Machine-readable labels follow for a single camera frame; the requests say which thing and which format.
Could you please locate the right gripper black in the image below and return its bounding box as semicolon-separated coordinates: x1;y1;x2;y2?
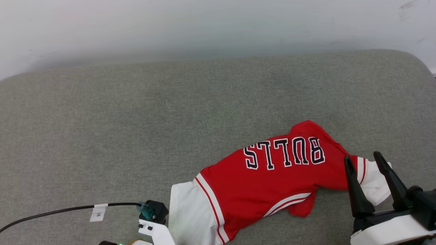
344;151;436;235

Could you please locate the red white Bulls jersey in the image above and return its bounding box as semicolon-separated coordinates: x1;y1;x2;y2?
168;120;392;245

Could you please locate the grey fabric sofa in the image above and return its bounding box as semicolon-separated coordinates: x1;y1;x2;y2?
0;49;436;245

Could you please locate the white cable label tag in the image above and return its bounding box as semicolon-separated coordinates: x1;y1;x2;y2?
90;203;108;223

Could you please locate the teal cable connector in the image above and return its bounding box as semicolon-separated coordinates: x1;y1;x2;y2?
137;202;155;221

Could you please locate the long black camera cable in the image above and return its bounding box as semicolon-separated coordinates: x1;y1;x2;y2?
0;202;141;233

